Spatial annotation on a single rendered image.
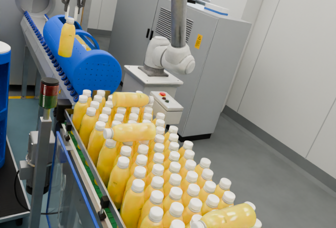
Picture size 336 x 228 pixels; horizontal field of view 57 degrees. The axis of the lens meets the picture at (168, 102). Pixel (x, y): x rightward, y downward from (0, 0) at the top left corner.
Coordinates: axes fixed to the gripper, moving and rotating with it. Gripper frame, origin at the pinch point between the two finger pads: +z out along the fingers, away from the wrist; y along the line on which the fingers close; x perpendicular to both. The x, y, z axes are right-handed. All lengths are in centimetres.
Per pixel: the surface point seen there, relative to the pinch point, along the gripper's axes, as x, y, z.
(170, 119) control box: 43, -45, 38
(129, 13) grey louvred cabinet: -244, -151, 24
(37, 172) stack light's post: 52, 19, 57
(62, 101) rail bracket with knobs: 16.1, 2.9, 41.3
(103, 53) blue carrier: 5.2, -18.3, 17.2
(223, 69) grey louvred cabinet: -77, -192, 42
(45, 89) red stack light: 53, 21, 20
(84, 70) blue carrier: 5.5, -9.7, 27.6
